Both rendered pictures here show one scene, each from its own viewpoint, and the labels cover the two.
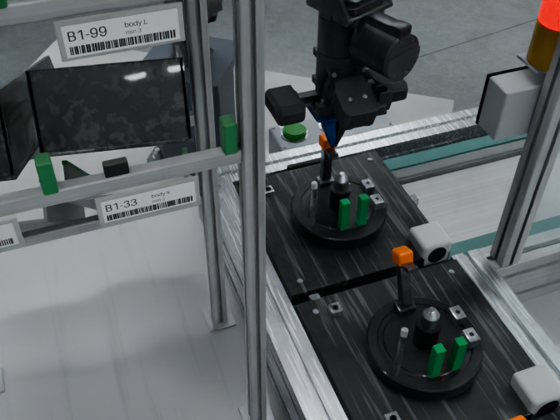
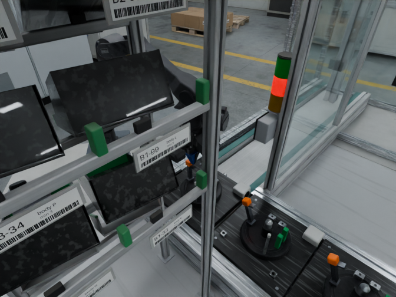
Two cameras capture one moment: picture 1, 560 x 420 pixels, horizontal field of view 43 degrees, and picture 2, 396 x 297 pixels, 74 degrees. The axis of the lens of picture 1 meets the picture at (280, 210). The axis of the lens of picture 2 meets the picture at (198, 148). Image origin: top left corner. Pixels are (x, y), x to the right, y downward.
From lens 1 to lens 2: 0.27 m
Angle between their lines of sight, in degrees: 19
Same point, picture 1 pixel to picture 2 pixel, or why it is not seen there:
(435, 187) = (225, 167)
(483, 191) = (243, 162)
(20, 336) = not seen: outside the picture
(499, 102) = (265, 129)
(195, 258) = not seen: hidden behind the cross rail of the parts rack
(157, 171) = (175, 210)
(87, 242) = not seen: hidden behind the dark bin
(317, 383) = (233, 271)
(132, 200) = (166, 229)
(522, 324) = (290, 211)
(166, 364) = (152, 289)
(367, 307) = (234, 227)
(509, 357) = (296, 227)
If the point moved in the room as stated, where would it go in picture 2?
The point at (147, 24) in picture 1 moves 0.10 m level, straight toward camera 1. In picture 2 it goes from (176, 138) to (230, 185)
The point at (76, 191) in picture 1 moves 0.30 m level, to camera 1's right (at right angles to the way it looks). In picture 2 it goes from (140, 237) to (304, 176)
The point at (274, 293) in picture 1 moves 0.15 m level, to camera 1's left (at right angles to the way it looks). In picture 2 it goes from (193, 236) to (143, 256)
